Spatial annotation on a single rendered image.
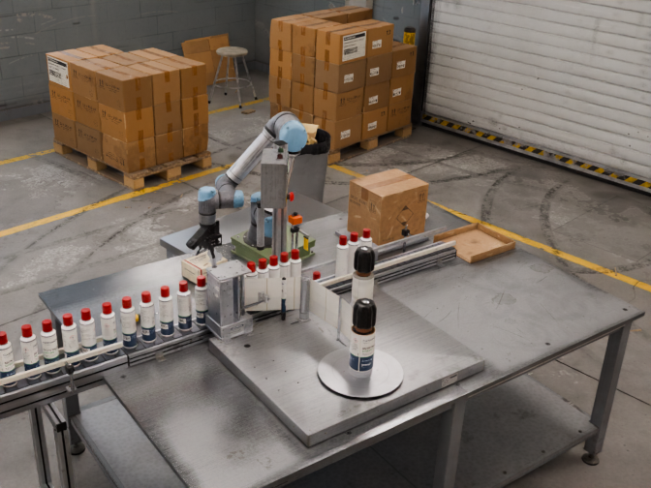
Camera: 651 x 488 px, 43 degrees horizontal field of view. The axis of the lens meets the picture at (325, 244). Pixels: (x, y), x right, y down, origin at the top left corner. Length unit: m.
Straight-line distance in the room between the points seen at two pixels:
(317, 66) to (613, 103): 2.50
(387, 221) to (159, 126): 3.27
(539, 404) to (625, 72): 3.80
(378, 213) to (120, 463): 1.58
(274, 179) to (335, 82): 3.94
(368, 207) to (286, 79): 3.71
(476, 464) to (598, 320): 0.80
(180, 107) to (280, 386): 4.30
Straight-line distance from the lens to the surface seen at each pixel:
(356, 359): 2.90
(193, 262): 3.63
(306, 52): 7.24
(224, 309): 3.07
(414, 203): 3.97
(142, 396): 2.98
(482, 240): 4.14
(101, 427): 3.85
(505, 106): 7.87
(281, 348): 3.10
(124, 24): 9.16
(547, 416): 4.04
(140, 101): 6.62
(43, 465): 3.50
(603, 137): 7.44
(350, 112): 7.27
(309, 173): 6.03
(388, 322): 3.28
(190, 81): 6.89
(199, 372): 3.07
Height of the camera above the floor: 2.60
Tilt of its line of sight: 26 degrees down
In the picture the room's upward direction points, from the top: 2 degrees clockwise
